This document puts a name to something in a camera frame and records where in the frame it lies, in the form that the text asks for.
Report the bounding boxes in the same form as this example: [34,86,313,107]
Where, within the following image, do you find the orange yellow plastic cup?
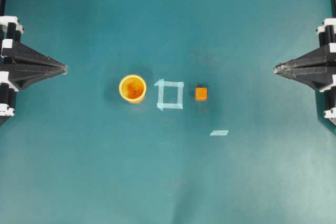
[119,74,147,104]

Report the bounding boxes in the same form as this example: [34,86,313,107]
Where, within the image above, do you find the light blue tape square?
[155,79,184,111]

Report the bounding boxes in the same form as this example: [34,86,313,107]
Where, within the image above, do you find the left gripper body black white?
[1,16,24,125]

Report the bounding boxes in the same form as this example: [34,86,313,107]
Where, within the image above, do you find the small orange cube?
[195,87,208,101]

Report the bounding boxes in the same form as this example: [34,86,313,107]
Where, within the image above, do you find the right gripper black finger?
[274,43,335,71]
[274,67,335,90]

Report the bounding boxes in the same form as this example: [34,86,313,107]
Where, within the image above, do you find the light blue tape strip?
[210,130,229,136]

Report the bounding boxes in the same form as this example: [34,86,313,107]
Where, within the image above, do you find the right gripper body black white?
[316,17,336,126]

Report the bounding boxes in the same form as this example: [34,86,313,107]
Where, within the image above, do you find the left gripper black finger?
[1,64,68,92]
[1,39,67,69]

